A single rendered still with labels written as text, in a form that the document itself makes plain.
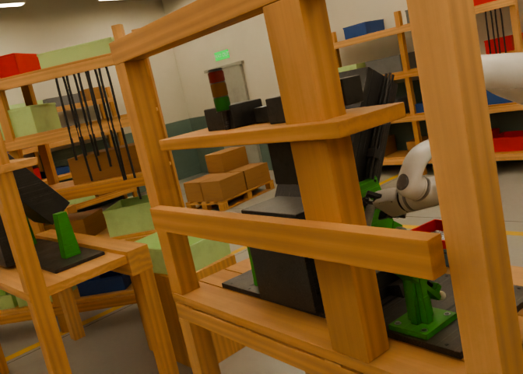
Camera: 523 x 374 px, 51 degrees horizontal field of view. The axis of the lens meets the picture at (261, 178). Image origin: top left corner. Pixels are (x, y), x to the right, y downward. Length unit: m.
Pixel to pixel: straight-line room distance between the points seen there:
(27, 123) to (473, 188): 3.92
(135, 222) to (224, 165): 4.24
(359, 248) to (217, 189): 6.63
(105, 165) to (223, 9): 3.01
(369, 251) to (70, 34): 10.29
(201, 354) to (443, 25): 1.76
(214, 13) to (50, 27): 9.62
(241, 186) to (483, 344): 7.08
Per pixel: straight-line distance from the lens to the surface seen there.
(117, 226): 4.49
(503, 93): 1.89
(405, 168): 1.59
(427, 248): 1.19
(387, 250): 1.27
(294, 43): 1.39
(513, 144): 7.13
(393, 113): 1.42
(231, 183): 8.02
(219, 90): 1.73
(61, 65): 4.46
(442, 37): 1.12
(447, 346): 1.56
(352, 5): 8.75
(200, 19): 1.71
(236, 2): 1.55
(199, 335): 2.42
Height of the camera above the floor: 1.66
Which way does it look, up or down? 10 degrees down
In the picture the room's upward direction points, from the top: 12 degrees counter-clockwise
